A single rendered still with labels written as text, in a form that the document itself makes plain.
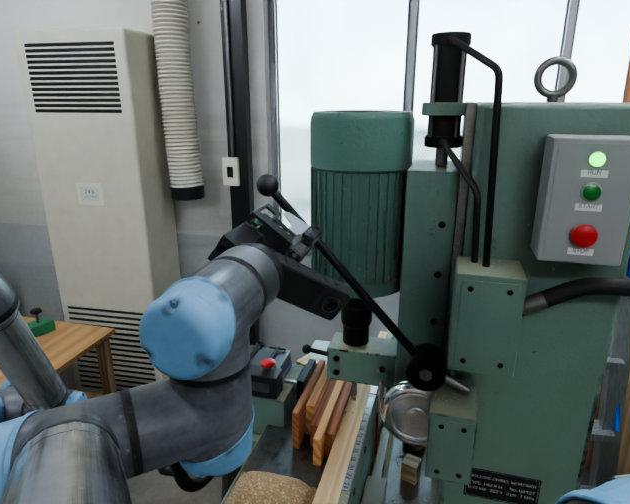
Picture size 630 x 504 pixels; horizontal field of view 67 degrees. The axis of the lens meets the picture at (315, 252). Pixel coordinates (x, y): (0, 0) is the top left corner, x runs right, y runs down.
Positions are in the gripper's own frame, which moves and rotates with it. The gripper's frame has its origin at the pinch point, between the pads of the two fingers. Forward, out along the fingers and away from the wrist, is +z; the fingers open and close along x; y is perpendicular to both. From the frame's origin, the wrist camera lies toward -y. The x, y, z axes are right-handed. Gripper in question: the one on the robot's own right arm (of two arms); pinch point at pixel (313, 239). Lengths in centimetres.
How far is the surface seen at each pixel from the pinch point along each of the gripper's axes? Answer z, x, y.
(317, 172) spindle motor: 12.2, -4.8, 7.0
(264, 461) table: 0.2, 39.9, -17.8
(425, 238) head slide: 10.5, -8.1, -13.5
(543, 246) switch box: 0.5, -19.6, -24.3
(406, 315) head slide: 10.5, 4.4, -20.0
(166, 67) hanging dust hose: 126, 34, 100
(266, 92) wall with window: 149, 20, 65
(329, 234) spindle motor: 10.1, 1.7, -1.1
